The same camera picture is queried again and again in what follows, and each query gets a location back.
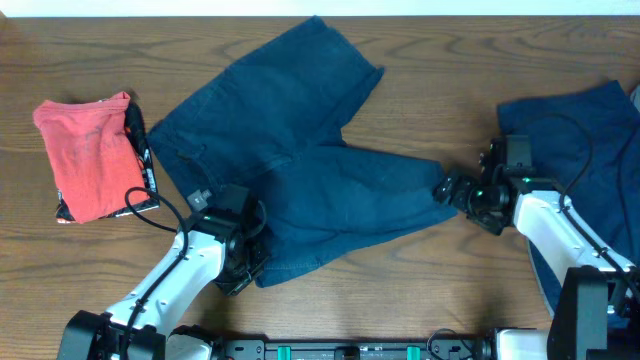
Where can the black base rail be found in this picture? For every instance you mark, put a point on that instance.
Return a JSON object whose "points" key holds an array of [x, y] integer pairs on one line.
{"points": [[444, 347]]}

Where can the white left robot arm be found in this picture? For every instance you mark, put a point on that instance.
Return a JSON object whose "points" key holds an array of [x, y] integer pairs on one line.
{"points": [[218, 245]]}

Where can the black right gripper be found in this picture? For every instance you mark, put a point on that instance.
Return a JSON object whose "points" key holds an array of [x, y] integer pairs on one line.
{"points": [[459, 200]]}

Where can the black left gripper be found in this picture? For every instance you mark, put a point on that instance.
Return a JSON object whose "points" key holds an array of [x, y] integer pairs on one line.
{"points": [[253, 241]]}

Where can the dark blue clothes pile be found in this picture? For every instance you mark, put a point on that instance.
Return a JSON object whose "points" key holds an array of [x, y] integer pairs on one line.
{"points": [[589, 143]]}

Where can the folded black patterned garment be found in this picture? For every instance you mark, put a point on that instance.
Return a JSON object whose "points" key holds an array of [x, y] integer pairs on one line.
{"points": [[136, 134]]}

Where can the folded red t-shirt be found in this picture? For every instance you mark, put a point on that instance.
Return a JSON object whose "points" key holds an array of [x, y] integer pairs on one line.
{"points": [[93, 162]]}

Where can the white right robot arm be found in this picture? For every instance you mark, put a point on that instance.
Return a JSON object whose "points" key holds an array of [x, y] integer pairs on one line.
{"points": [[597, 315]]}

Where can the dark blue denim shorts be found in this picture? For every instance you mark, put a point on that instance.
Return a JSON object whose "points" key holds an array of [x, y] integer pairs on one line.
{"points": [[272, 122]]}

